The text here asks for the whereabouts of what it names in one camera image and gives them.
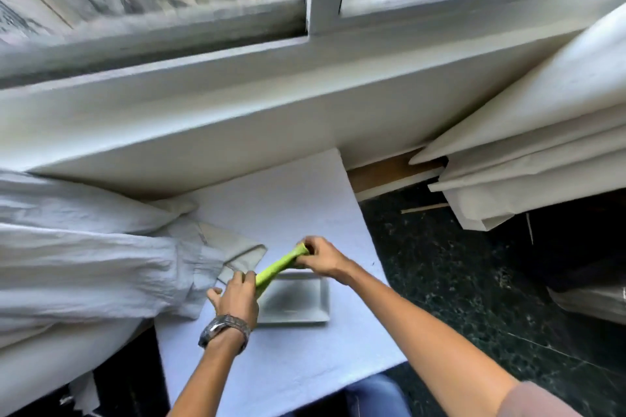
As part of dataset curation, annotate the person's right hand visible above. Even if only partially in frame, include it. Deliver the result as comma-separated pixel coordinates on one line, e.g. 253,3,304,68
294,236,354,285

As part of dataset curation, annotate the person's left hand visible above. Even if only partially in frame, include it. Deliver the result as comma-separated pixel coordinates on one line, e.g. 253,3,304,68
207,270,260,330

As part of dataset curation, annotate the green cloth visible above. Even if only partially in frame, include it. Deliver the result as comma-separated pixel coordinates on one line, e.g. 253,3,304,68
254,243,311,299

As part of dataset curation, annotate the person's left forearm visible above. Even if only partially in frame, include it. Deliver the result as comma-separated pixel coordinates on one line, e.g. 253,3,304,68
168,329,251,417

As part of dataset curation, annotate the person's right forearm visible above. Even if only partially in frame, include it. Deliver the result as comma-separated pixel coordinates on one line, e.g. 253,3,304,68
342,264,520,417

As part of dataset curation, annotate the silver metal wristwatch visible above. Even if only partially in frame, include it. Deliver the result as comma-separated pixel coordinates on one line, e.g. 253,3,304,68
198,314,252,357

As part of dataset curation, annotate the grey rectangular tray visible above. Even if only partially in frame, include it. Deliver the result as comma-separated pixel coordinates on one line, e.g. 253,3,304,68
256,271,331,326

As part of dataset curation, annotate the white table cover cloth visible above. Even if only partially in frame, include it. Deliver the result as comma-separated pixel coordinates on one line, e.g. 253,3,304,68
154,148,408,417

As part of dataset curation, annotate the brown wooden board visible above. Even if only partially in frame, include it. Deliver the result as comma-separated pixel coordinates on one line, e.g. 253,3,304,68
347,150,447,203

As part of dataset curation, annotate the thin wooden stick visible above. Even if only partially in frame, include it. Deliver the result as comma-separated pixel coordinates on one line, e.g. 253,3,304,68
400,203,451,215

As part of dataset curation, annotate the white crumpled shirt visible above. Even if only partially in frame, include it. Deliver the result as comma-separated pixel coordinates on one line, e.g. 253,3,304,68
0,169,268,403

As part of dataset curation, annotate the white window sill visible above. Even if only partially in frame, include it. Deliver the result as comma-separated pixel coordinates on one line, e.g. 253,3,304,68
0,16,607,200

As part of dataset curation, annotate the person's blue jeans leg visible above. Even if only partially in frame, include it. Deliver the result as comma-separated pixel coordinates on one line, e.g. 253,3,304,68
293,374,413,417

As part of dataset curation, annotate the white hanging curtain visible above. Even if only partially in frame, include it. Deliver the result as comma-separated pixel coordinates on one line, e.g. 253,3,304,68
409,2,626,233

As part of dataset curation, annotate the person's pink sleeve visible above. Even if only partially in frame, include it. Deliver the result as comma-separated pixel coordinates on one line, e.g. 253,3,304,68
496,381,584,417

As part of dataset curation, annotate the white fabric bundle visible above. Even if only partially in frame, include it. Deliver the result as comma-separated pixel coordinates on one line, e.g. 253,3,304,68
547,284,626,326

